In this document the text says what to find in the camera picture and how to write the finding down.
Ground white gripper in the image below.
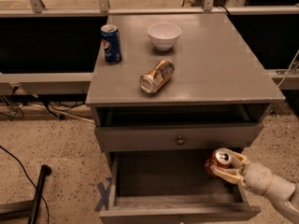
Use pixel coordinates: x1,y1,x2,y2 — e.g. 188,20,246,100
210,149,273,196

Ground red coke can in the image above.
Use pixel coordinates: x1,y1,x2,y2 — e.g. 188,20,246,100
205,148,232,176

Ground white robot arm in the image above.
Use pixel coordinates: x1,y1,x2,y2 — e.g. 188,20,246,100
205,148,299,224

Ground open middle drawer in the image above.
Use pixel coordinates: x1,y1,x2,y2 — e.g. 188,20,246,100
99,149,261,224

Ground grey drawer cabinet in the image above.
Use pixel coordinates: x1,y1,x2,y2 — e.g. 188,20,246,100
85,13,286,224

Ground gold soda can lying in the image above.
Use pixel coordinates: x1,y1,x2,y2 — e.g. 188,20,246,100
140,59,175,94

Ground blue pepsi can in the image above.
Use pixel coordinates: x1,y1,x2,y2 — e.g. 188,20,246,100
101,24,122,63

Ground blue tape cross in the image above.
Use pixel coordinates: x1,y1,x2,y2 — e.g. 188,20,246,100
95,177,112,212

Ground white bowl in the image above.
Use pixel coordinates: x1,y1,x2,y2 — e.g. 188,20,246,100
148,22,181,50

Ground black metal floor stand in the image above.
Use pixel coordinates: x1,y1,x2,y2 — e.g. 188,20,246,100
0,164,51,224

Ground grey metal railing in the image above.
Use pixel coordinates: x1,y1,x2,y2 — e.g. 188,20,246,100
0,0,299,19

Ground black floor cable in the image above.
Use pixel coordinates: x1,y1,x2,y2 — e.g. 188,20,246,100
0,145,50,224

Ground cable bundle under shelf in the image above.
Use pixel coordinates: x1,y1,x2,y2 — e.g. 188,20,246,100
0,83,94,124

